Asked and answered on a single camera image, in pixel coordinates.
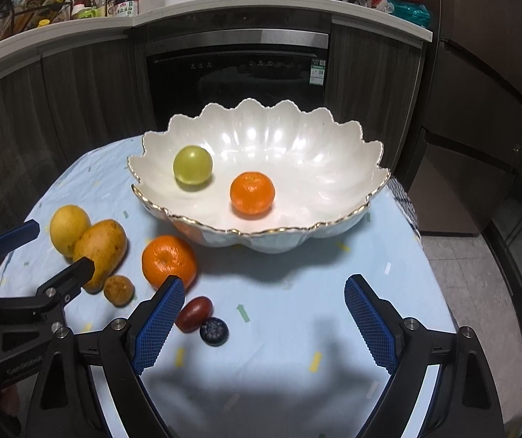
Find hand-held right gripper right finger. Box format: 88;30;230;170
344;274;506;438

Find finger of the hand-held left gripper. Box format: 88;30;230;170
0;219;41;299
0;257;96;324

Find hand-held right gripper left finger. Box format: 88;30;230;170
24;275;186;438

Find yellow lemon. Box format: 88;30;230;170
50;205;92;258

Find small brown kiwi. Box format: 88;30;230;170
103;275;135;306

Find dark blueberry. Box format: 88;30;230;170
199;316;229;346

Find orange tangerine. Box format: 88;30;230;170
229;172;275;216
141;235;198;291

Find white scalloped gold-rimmed bowl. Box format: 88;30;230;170
127;97;392;254

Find light blue patterned tablecloth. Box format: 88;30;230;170
0;134;508;438

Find dark wood base cabinet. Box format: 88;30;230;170
329;16;426;174
0;32;152;238

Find green apple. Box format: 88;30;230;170
173;145;213;187

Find dark glass door cabinet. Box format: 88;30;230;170
482;123;522;425

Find black built-in oven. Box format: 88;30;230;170
145;28;332;138

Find dark refrigerator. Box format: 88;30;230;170
407;0;522;238

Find green snack packet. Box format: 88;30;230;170
389;0;431;28

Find black wire condiment rack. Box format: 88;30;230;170
0;0;72;43

